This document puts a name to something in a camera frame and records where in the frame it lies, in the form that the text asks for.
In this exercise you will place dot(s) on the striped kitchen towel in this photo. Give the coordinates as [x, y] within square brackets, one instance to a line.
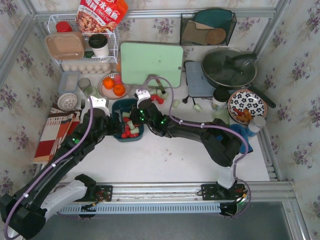
[59, 124]

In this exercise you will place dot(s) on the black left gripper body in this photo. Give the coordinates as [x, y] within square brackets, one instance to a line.
[113, 125]

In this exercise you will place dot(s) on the teal plastic storage basket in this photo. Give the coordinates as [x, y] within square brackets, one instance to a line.
[124, 108]

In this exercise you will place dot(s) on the black power plug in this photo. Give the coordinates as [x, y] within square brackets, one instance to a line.
[186, 99]

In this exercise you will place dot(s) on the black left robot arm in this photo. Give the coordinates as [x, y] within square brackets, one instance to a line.
[27, 211]

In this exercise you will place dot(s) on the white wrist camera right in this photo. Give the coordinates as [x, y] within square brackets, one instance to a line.
[142, 95]

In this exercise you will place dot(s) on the brown plastic lunch box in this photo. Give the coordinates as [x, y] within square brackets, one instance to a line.
[66, 46]

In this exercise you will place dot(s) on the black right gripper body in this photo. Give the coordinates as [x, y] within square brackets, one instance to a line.
[136, 114]

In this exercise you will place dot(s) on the silver fork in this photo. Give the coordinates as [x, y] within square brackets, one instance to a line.
[82, 104]

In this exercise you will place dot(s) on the white strainer basket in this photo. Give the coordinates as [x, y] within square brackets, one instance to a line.
[67, 102]

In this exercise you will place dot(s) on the egg tray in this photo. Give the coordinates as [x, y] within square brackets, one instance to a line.
[88, 68]

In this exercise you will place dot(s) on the green coffee capsule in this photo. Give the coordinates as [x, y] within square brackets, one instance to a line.
[176, 103]
[197, 107]
[134, 131]

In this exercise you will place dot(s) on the black mesh organizer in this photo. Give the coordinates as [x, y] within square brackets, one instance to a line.
[209, 27]

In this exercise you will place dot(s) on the white jar black lid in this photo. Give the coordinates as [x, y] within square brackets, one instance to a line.
[220, 98]

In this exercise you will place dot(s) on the white cup black lid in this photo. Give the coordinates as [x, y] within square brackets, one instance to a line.
[99, 44]

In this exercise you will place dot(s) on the green cutting board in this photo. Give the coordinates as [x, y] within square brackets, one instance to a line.
[139, 60]

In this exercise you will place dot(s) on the floral patterned plate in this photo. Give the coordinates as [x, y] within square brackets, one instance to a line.
[243, 105]

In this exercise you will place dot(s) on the clear container blue lid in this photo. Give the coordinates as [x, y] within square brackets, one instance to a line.
[68, 82]

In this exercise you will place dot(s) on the red capped jar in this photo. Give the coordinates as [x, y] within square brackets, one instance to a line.
[63, 27]

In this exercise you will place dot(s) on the green glass cup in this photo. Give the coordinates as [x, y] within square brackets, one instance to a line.
[86, 87]

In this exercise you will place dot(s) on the grey induction cooker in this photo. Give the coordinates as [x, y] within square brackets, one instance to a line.
[198, 86]

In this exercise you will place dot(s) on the black pan with glass lid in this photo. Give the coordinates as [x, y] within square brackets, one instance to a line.
[232, 69]

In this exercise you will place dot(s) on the green glass bottle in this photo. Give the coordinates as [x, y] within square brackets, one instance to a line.
[222, 114]

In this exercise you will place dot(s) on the blue jar silver lid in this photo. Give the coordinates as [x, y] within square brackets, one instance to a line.
[255, 125]

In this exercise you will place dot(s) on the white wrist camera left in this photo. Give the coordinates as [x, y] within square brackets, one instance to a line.
[99, 103]

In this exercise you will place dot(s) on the blue cloth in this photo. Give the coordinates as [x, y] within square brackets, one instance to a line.
[242, 131]

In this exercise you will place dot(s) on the pink bowl with oranges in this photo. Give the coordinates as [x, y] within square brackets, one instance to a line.
[112, 87]

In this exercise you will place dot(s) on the red snack bag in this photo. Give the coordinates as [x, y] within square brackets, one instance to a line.
[100, 16]

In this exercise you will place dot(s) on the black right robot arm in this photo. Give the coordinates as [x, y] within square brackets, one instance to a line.
[224, 145]

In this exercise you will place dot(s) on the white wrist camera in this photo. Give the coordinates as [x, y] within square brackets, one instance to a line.
[142, 95]
[99, 103]

